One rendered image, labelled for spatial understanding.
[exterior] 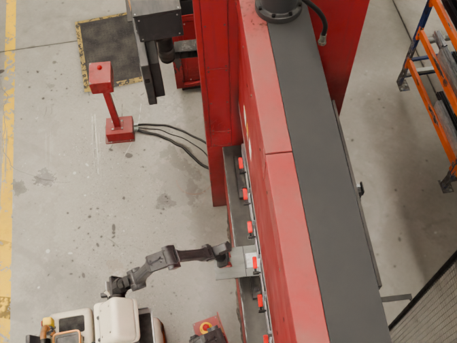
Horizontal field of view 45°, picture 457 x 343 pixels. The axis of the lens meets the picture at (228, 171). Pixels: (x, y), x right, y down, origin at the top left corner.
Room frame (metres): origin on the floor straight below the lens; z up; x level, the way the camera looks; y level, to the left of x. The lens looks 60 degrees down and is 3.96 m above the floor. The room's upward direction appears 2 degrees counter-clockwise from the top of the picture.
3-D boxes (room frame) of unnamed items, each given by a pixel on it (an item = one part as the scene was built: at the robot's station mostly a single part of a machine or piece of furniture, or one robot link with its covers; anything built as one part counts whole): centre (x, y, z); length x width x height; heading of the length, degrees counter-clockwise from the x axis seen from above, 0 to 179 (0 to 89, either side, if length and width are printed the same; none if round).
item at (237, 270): (1.11, -0.03, 1.00); 0.26 x 0.18 x 0.01; 94
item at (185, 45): (2.40, 0.19, 1.17); 0.40 x 0.24 x 0.07; 4
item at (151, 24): (2.34, 0.37, 1.53); 0.51 x 0.25 x 0.85; 10
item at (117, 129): (2.69, 0.92, 0.41); 0.25 x 0.20 x 0.83; 94
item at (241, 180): (1.72, -0.08, 0.89); 0.30 x 0.05 x 0.03; 4
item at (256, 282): (1.08, -0.12, 0.89); 0.30 x 0.05 x 0.03; 4
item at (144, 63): (2.27, 0.45, 1.42); 0.45 x 0.12 x 0.36; 10
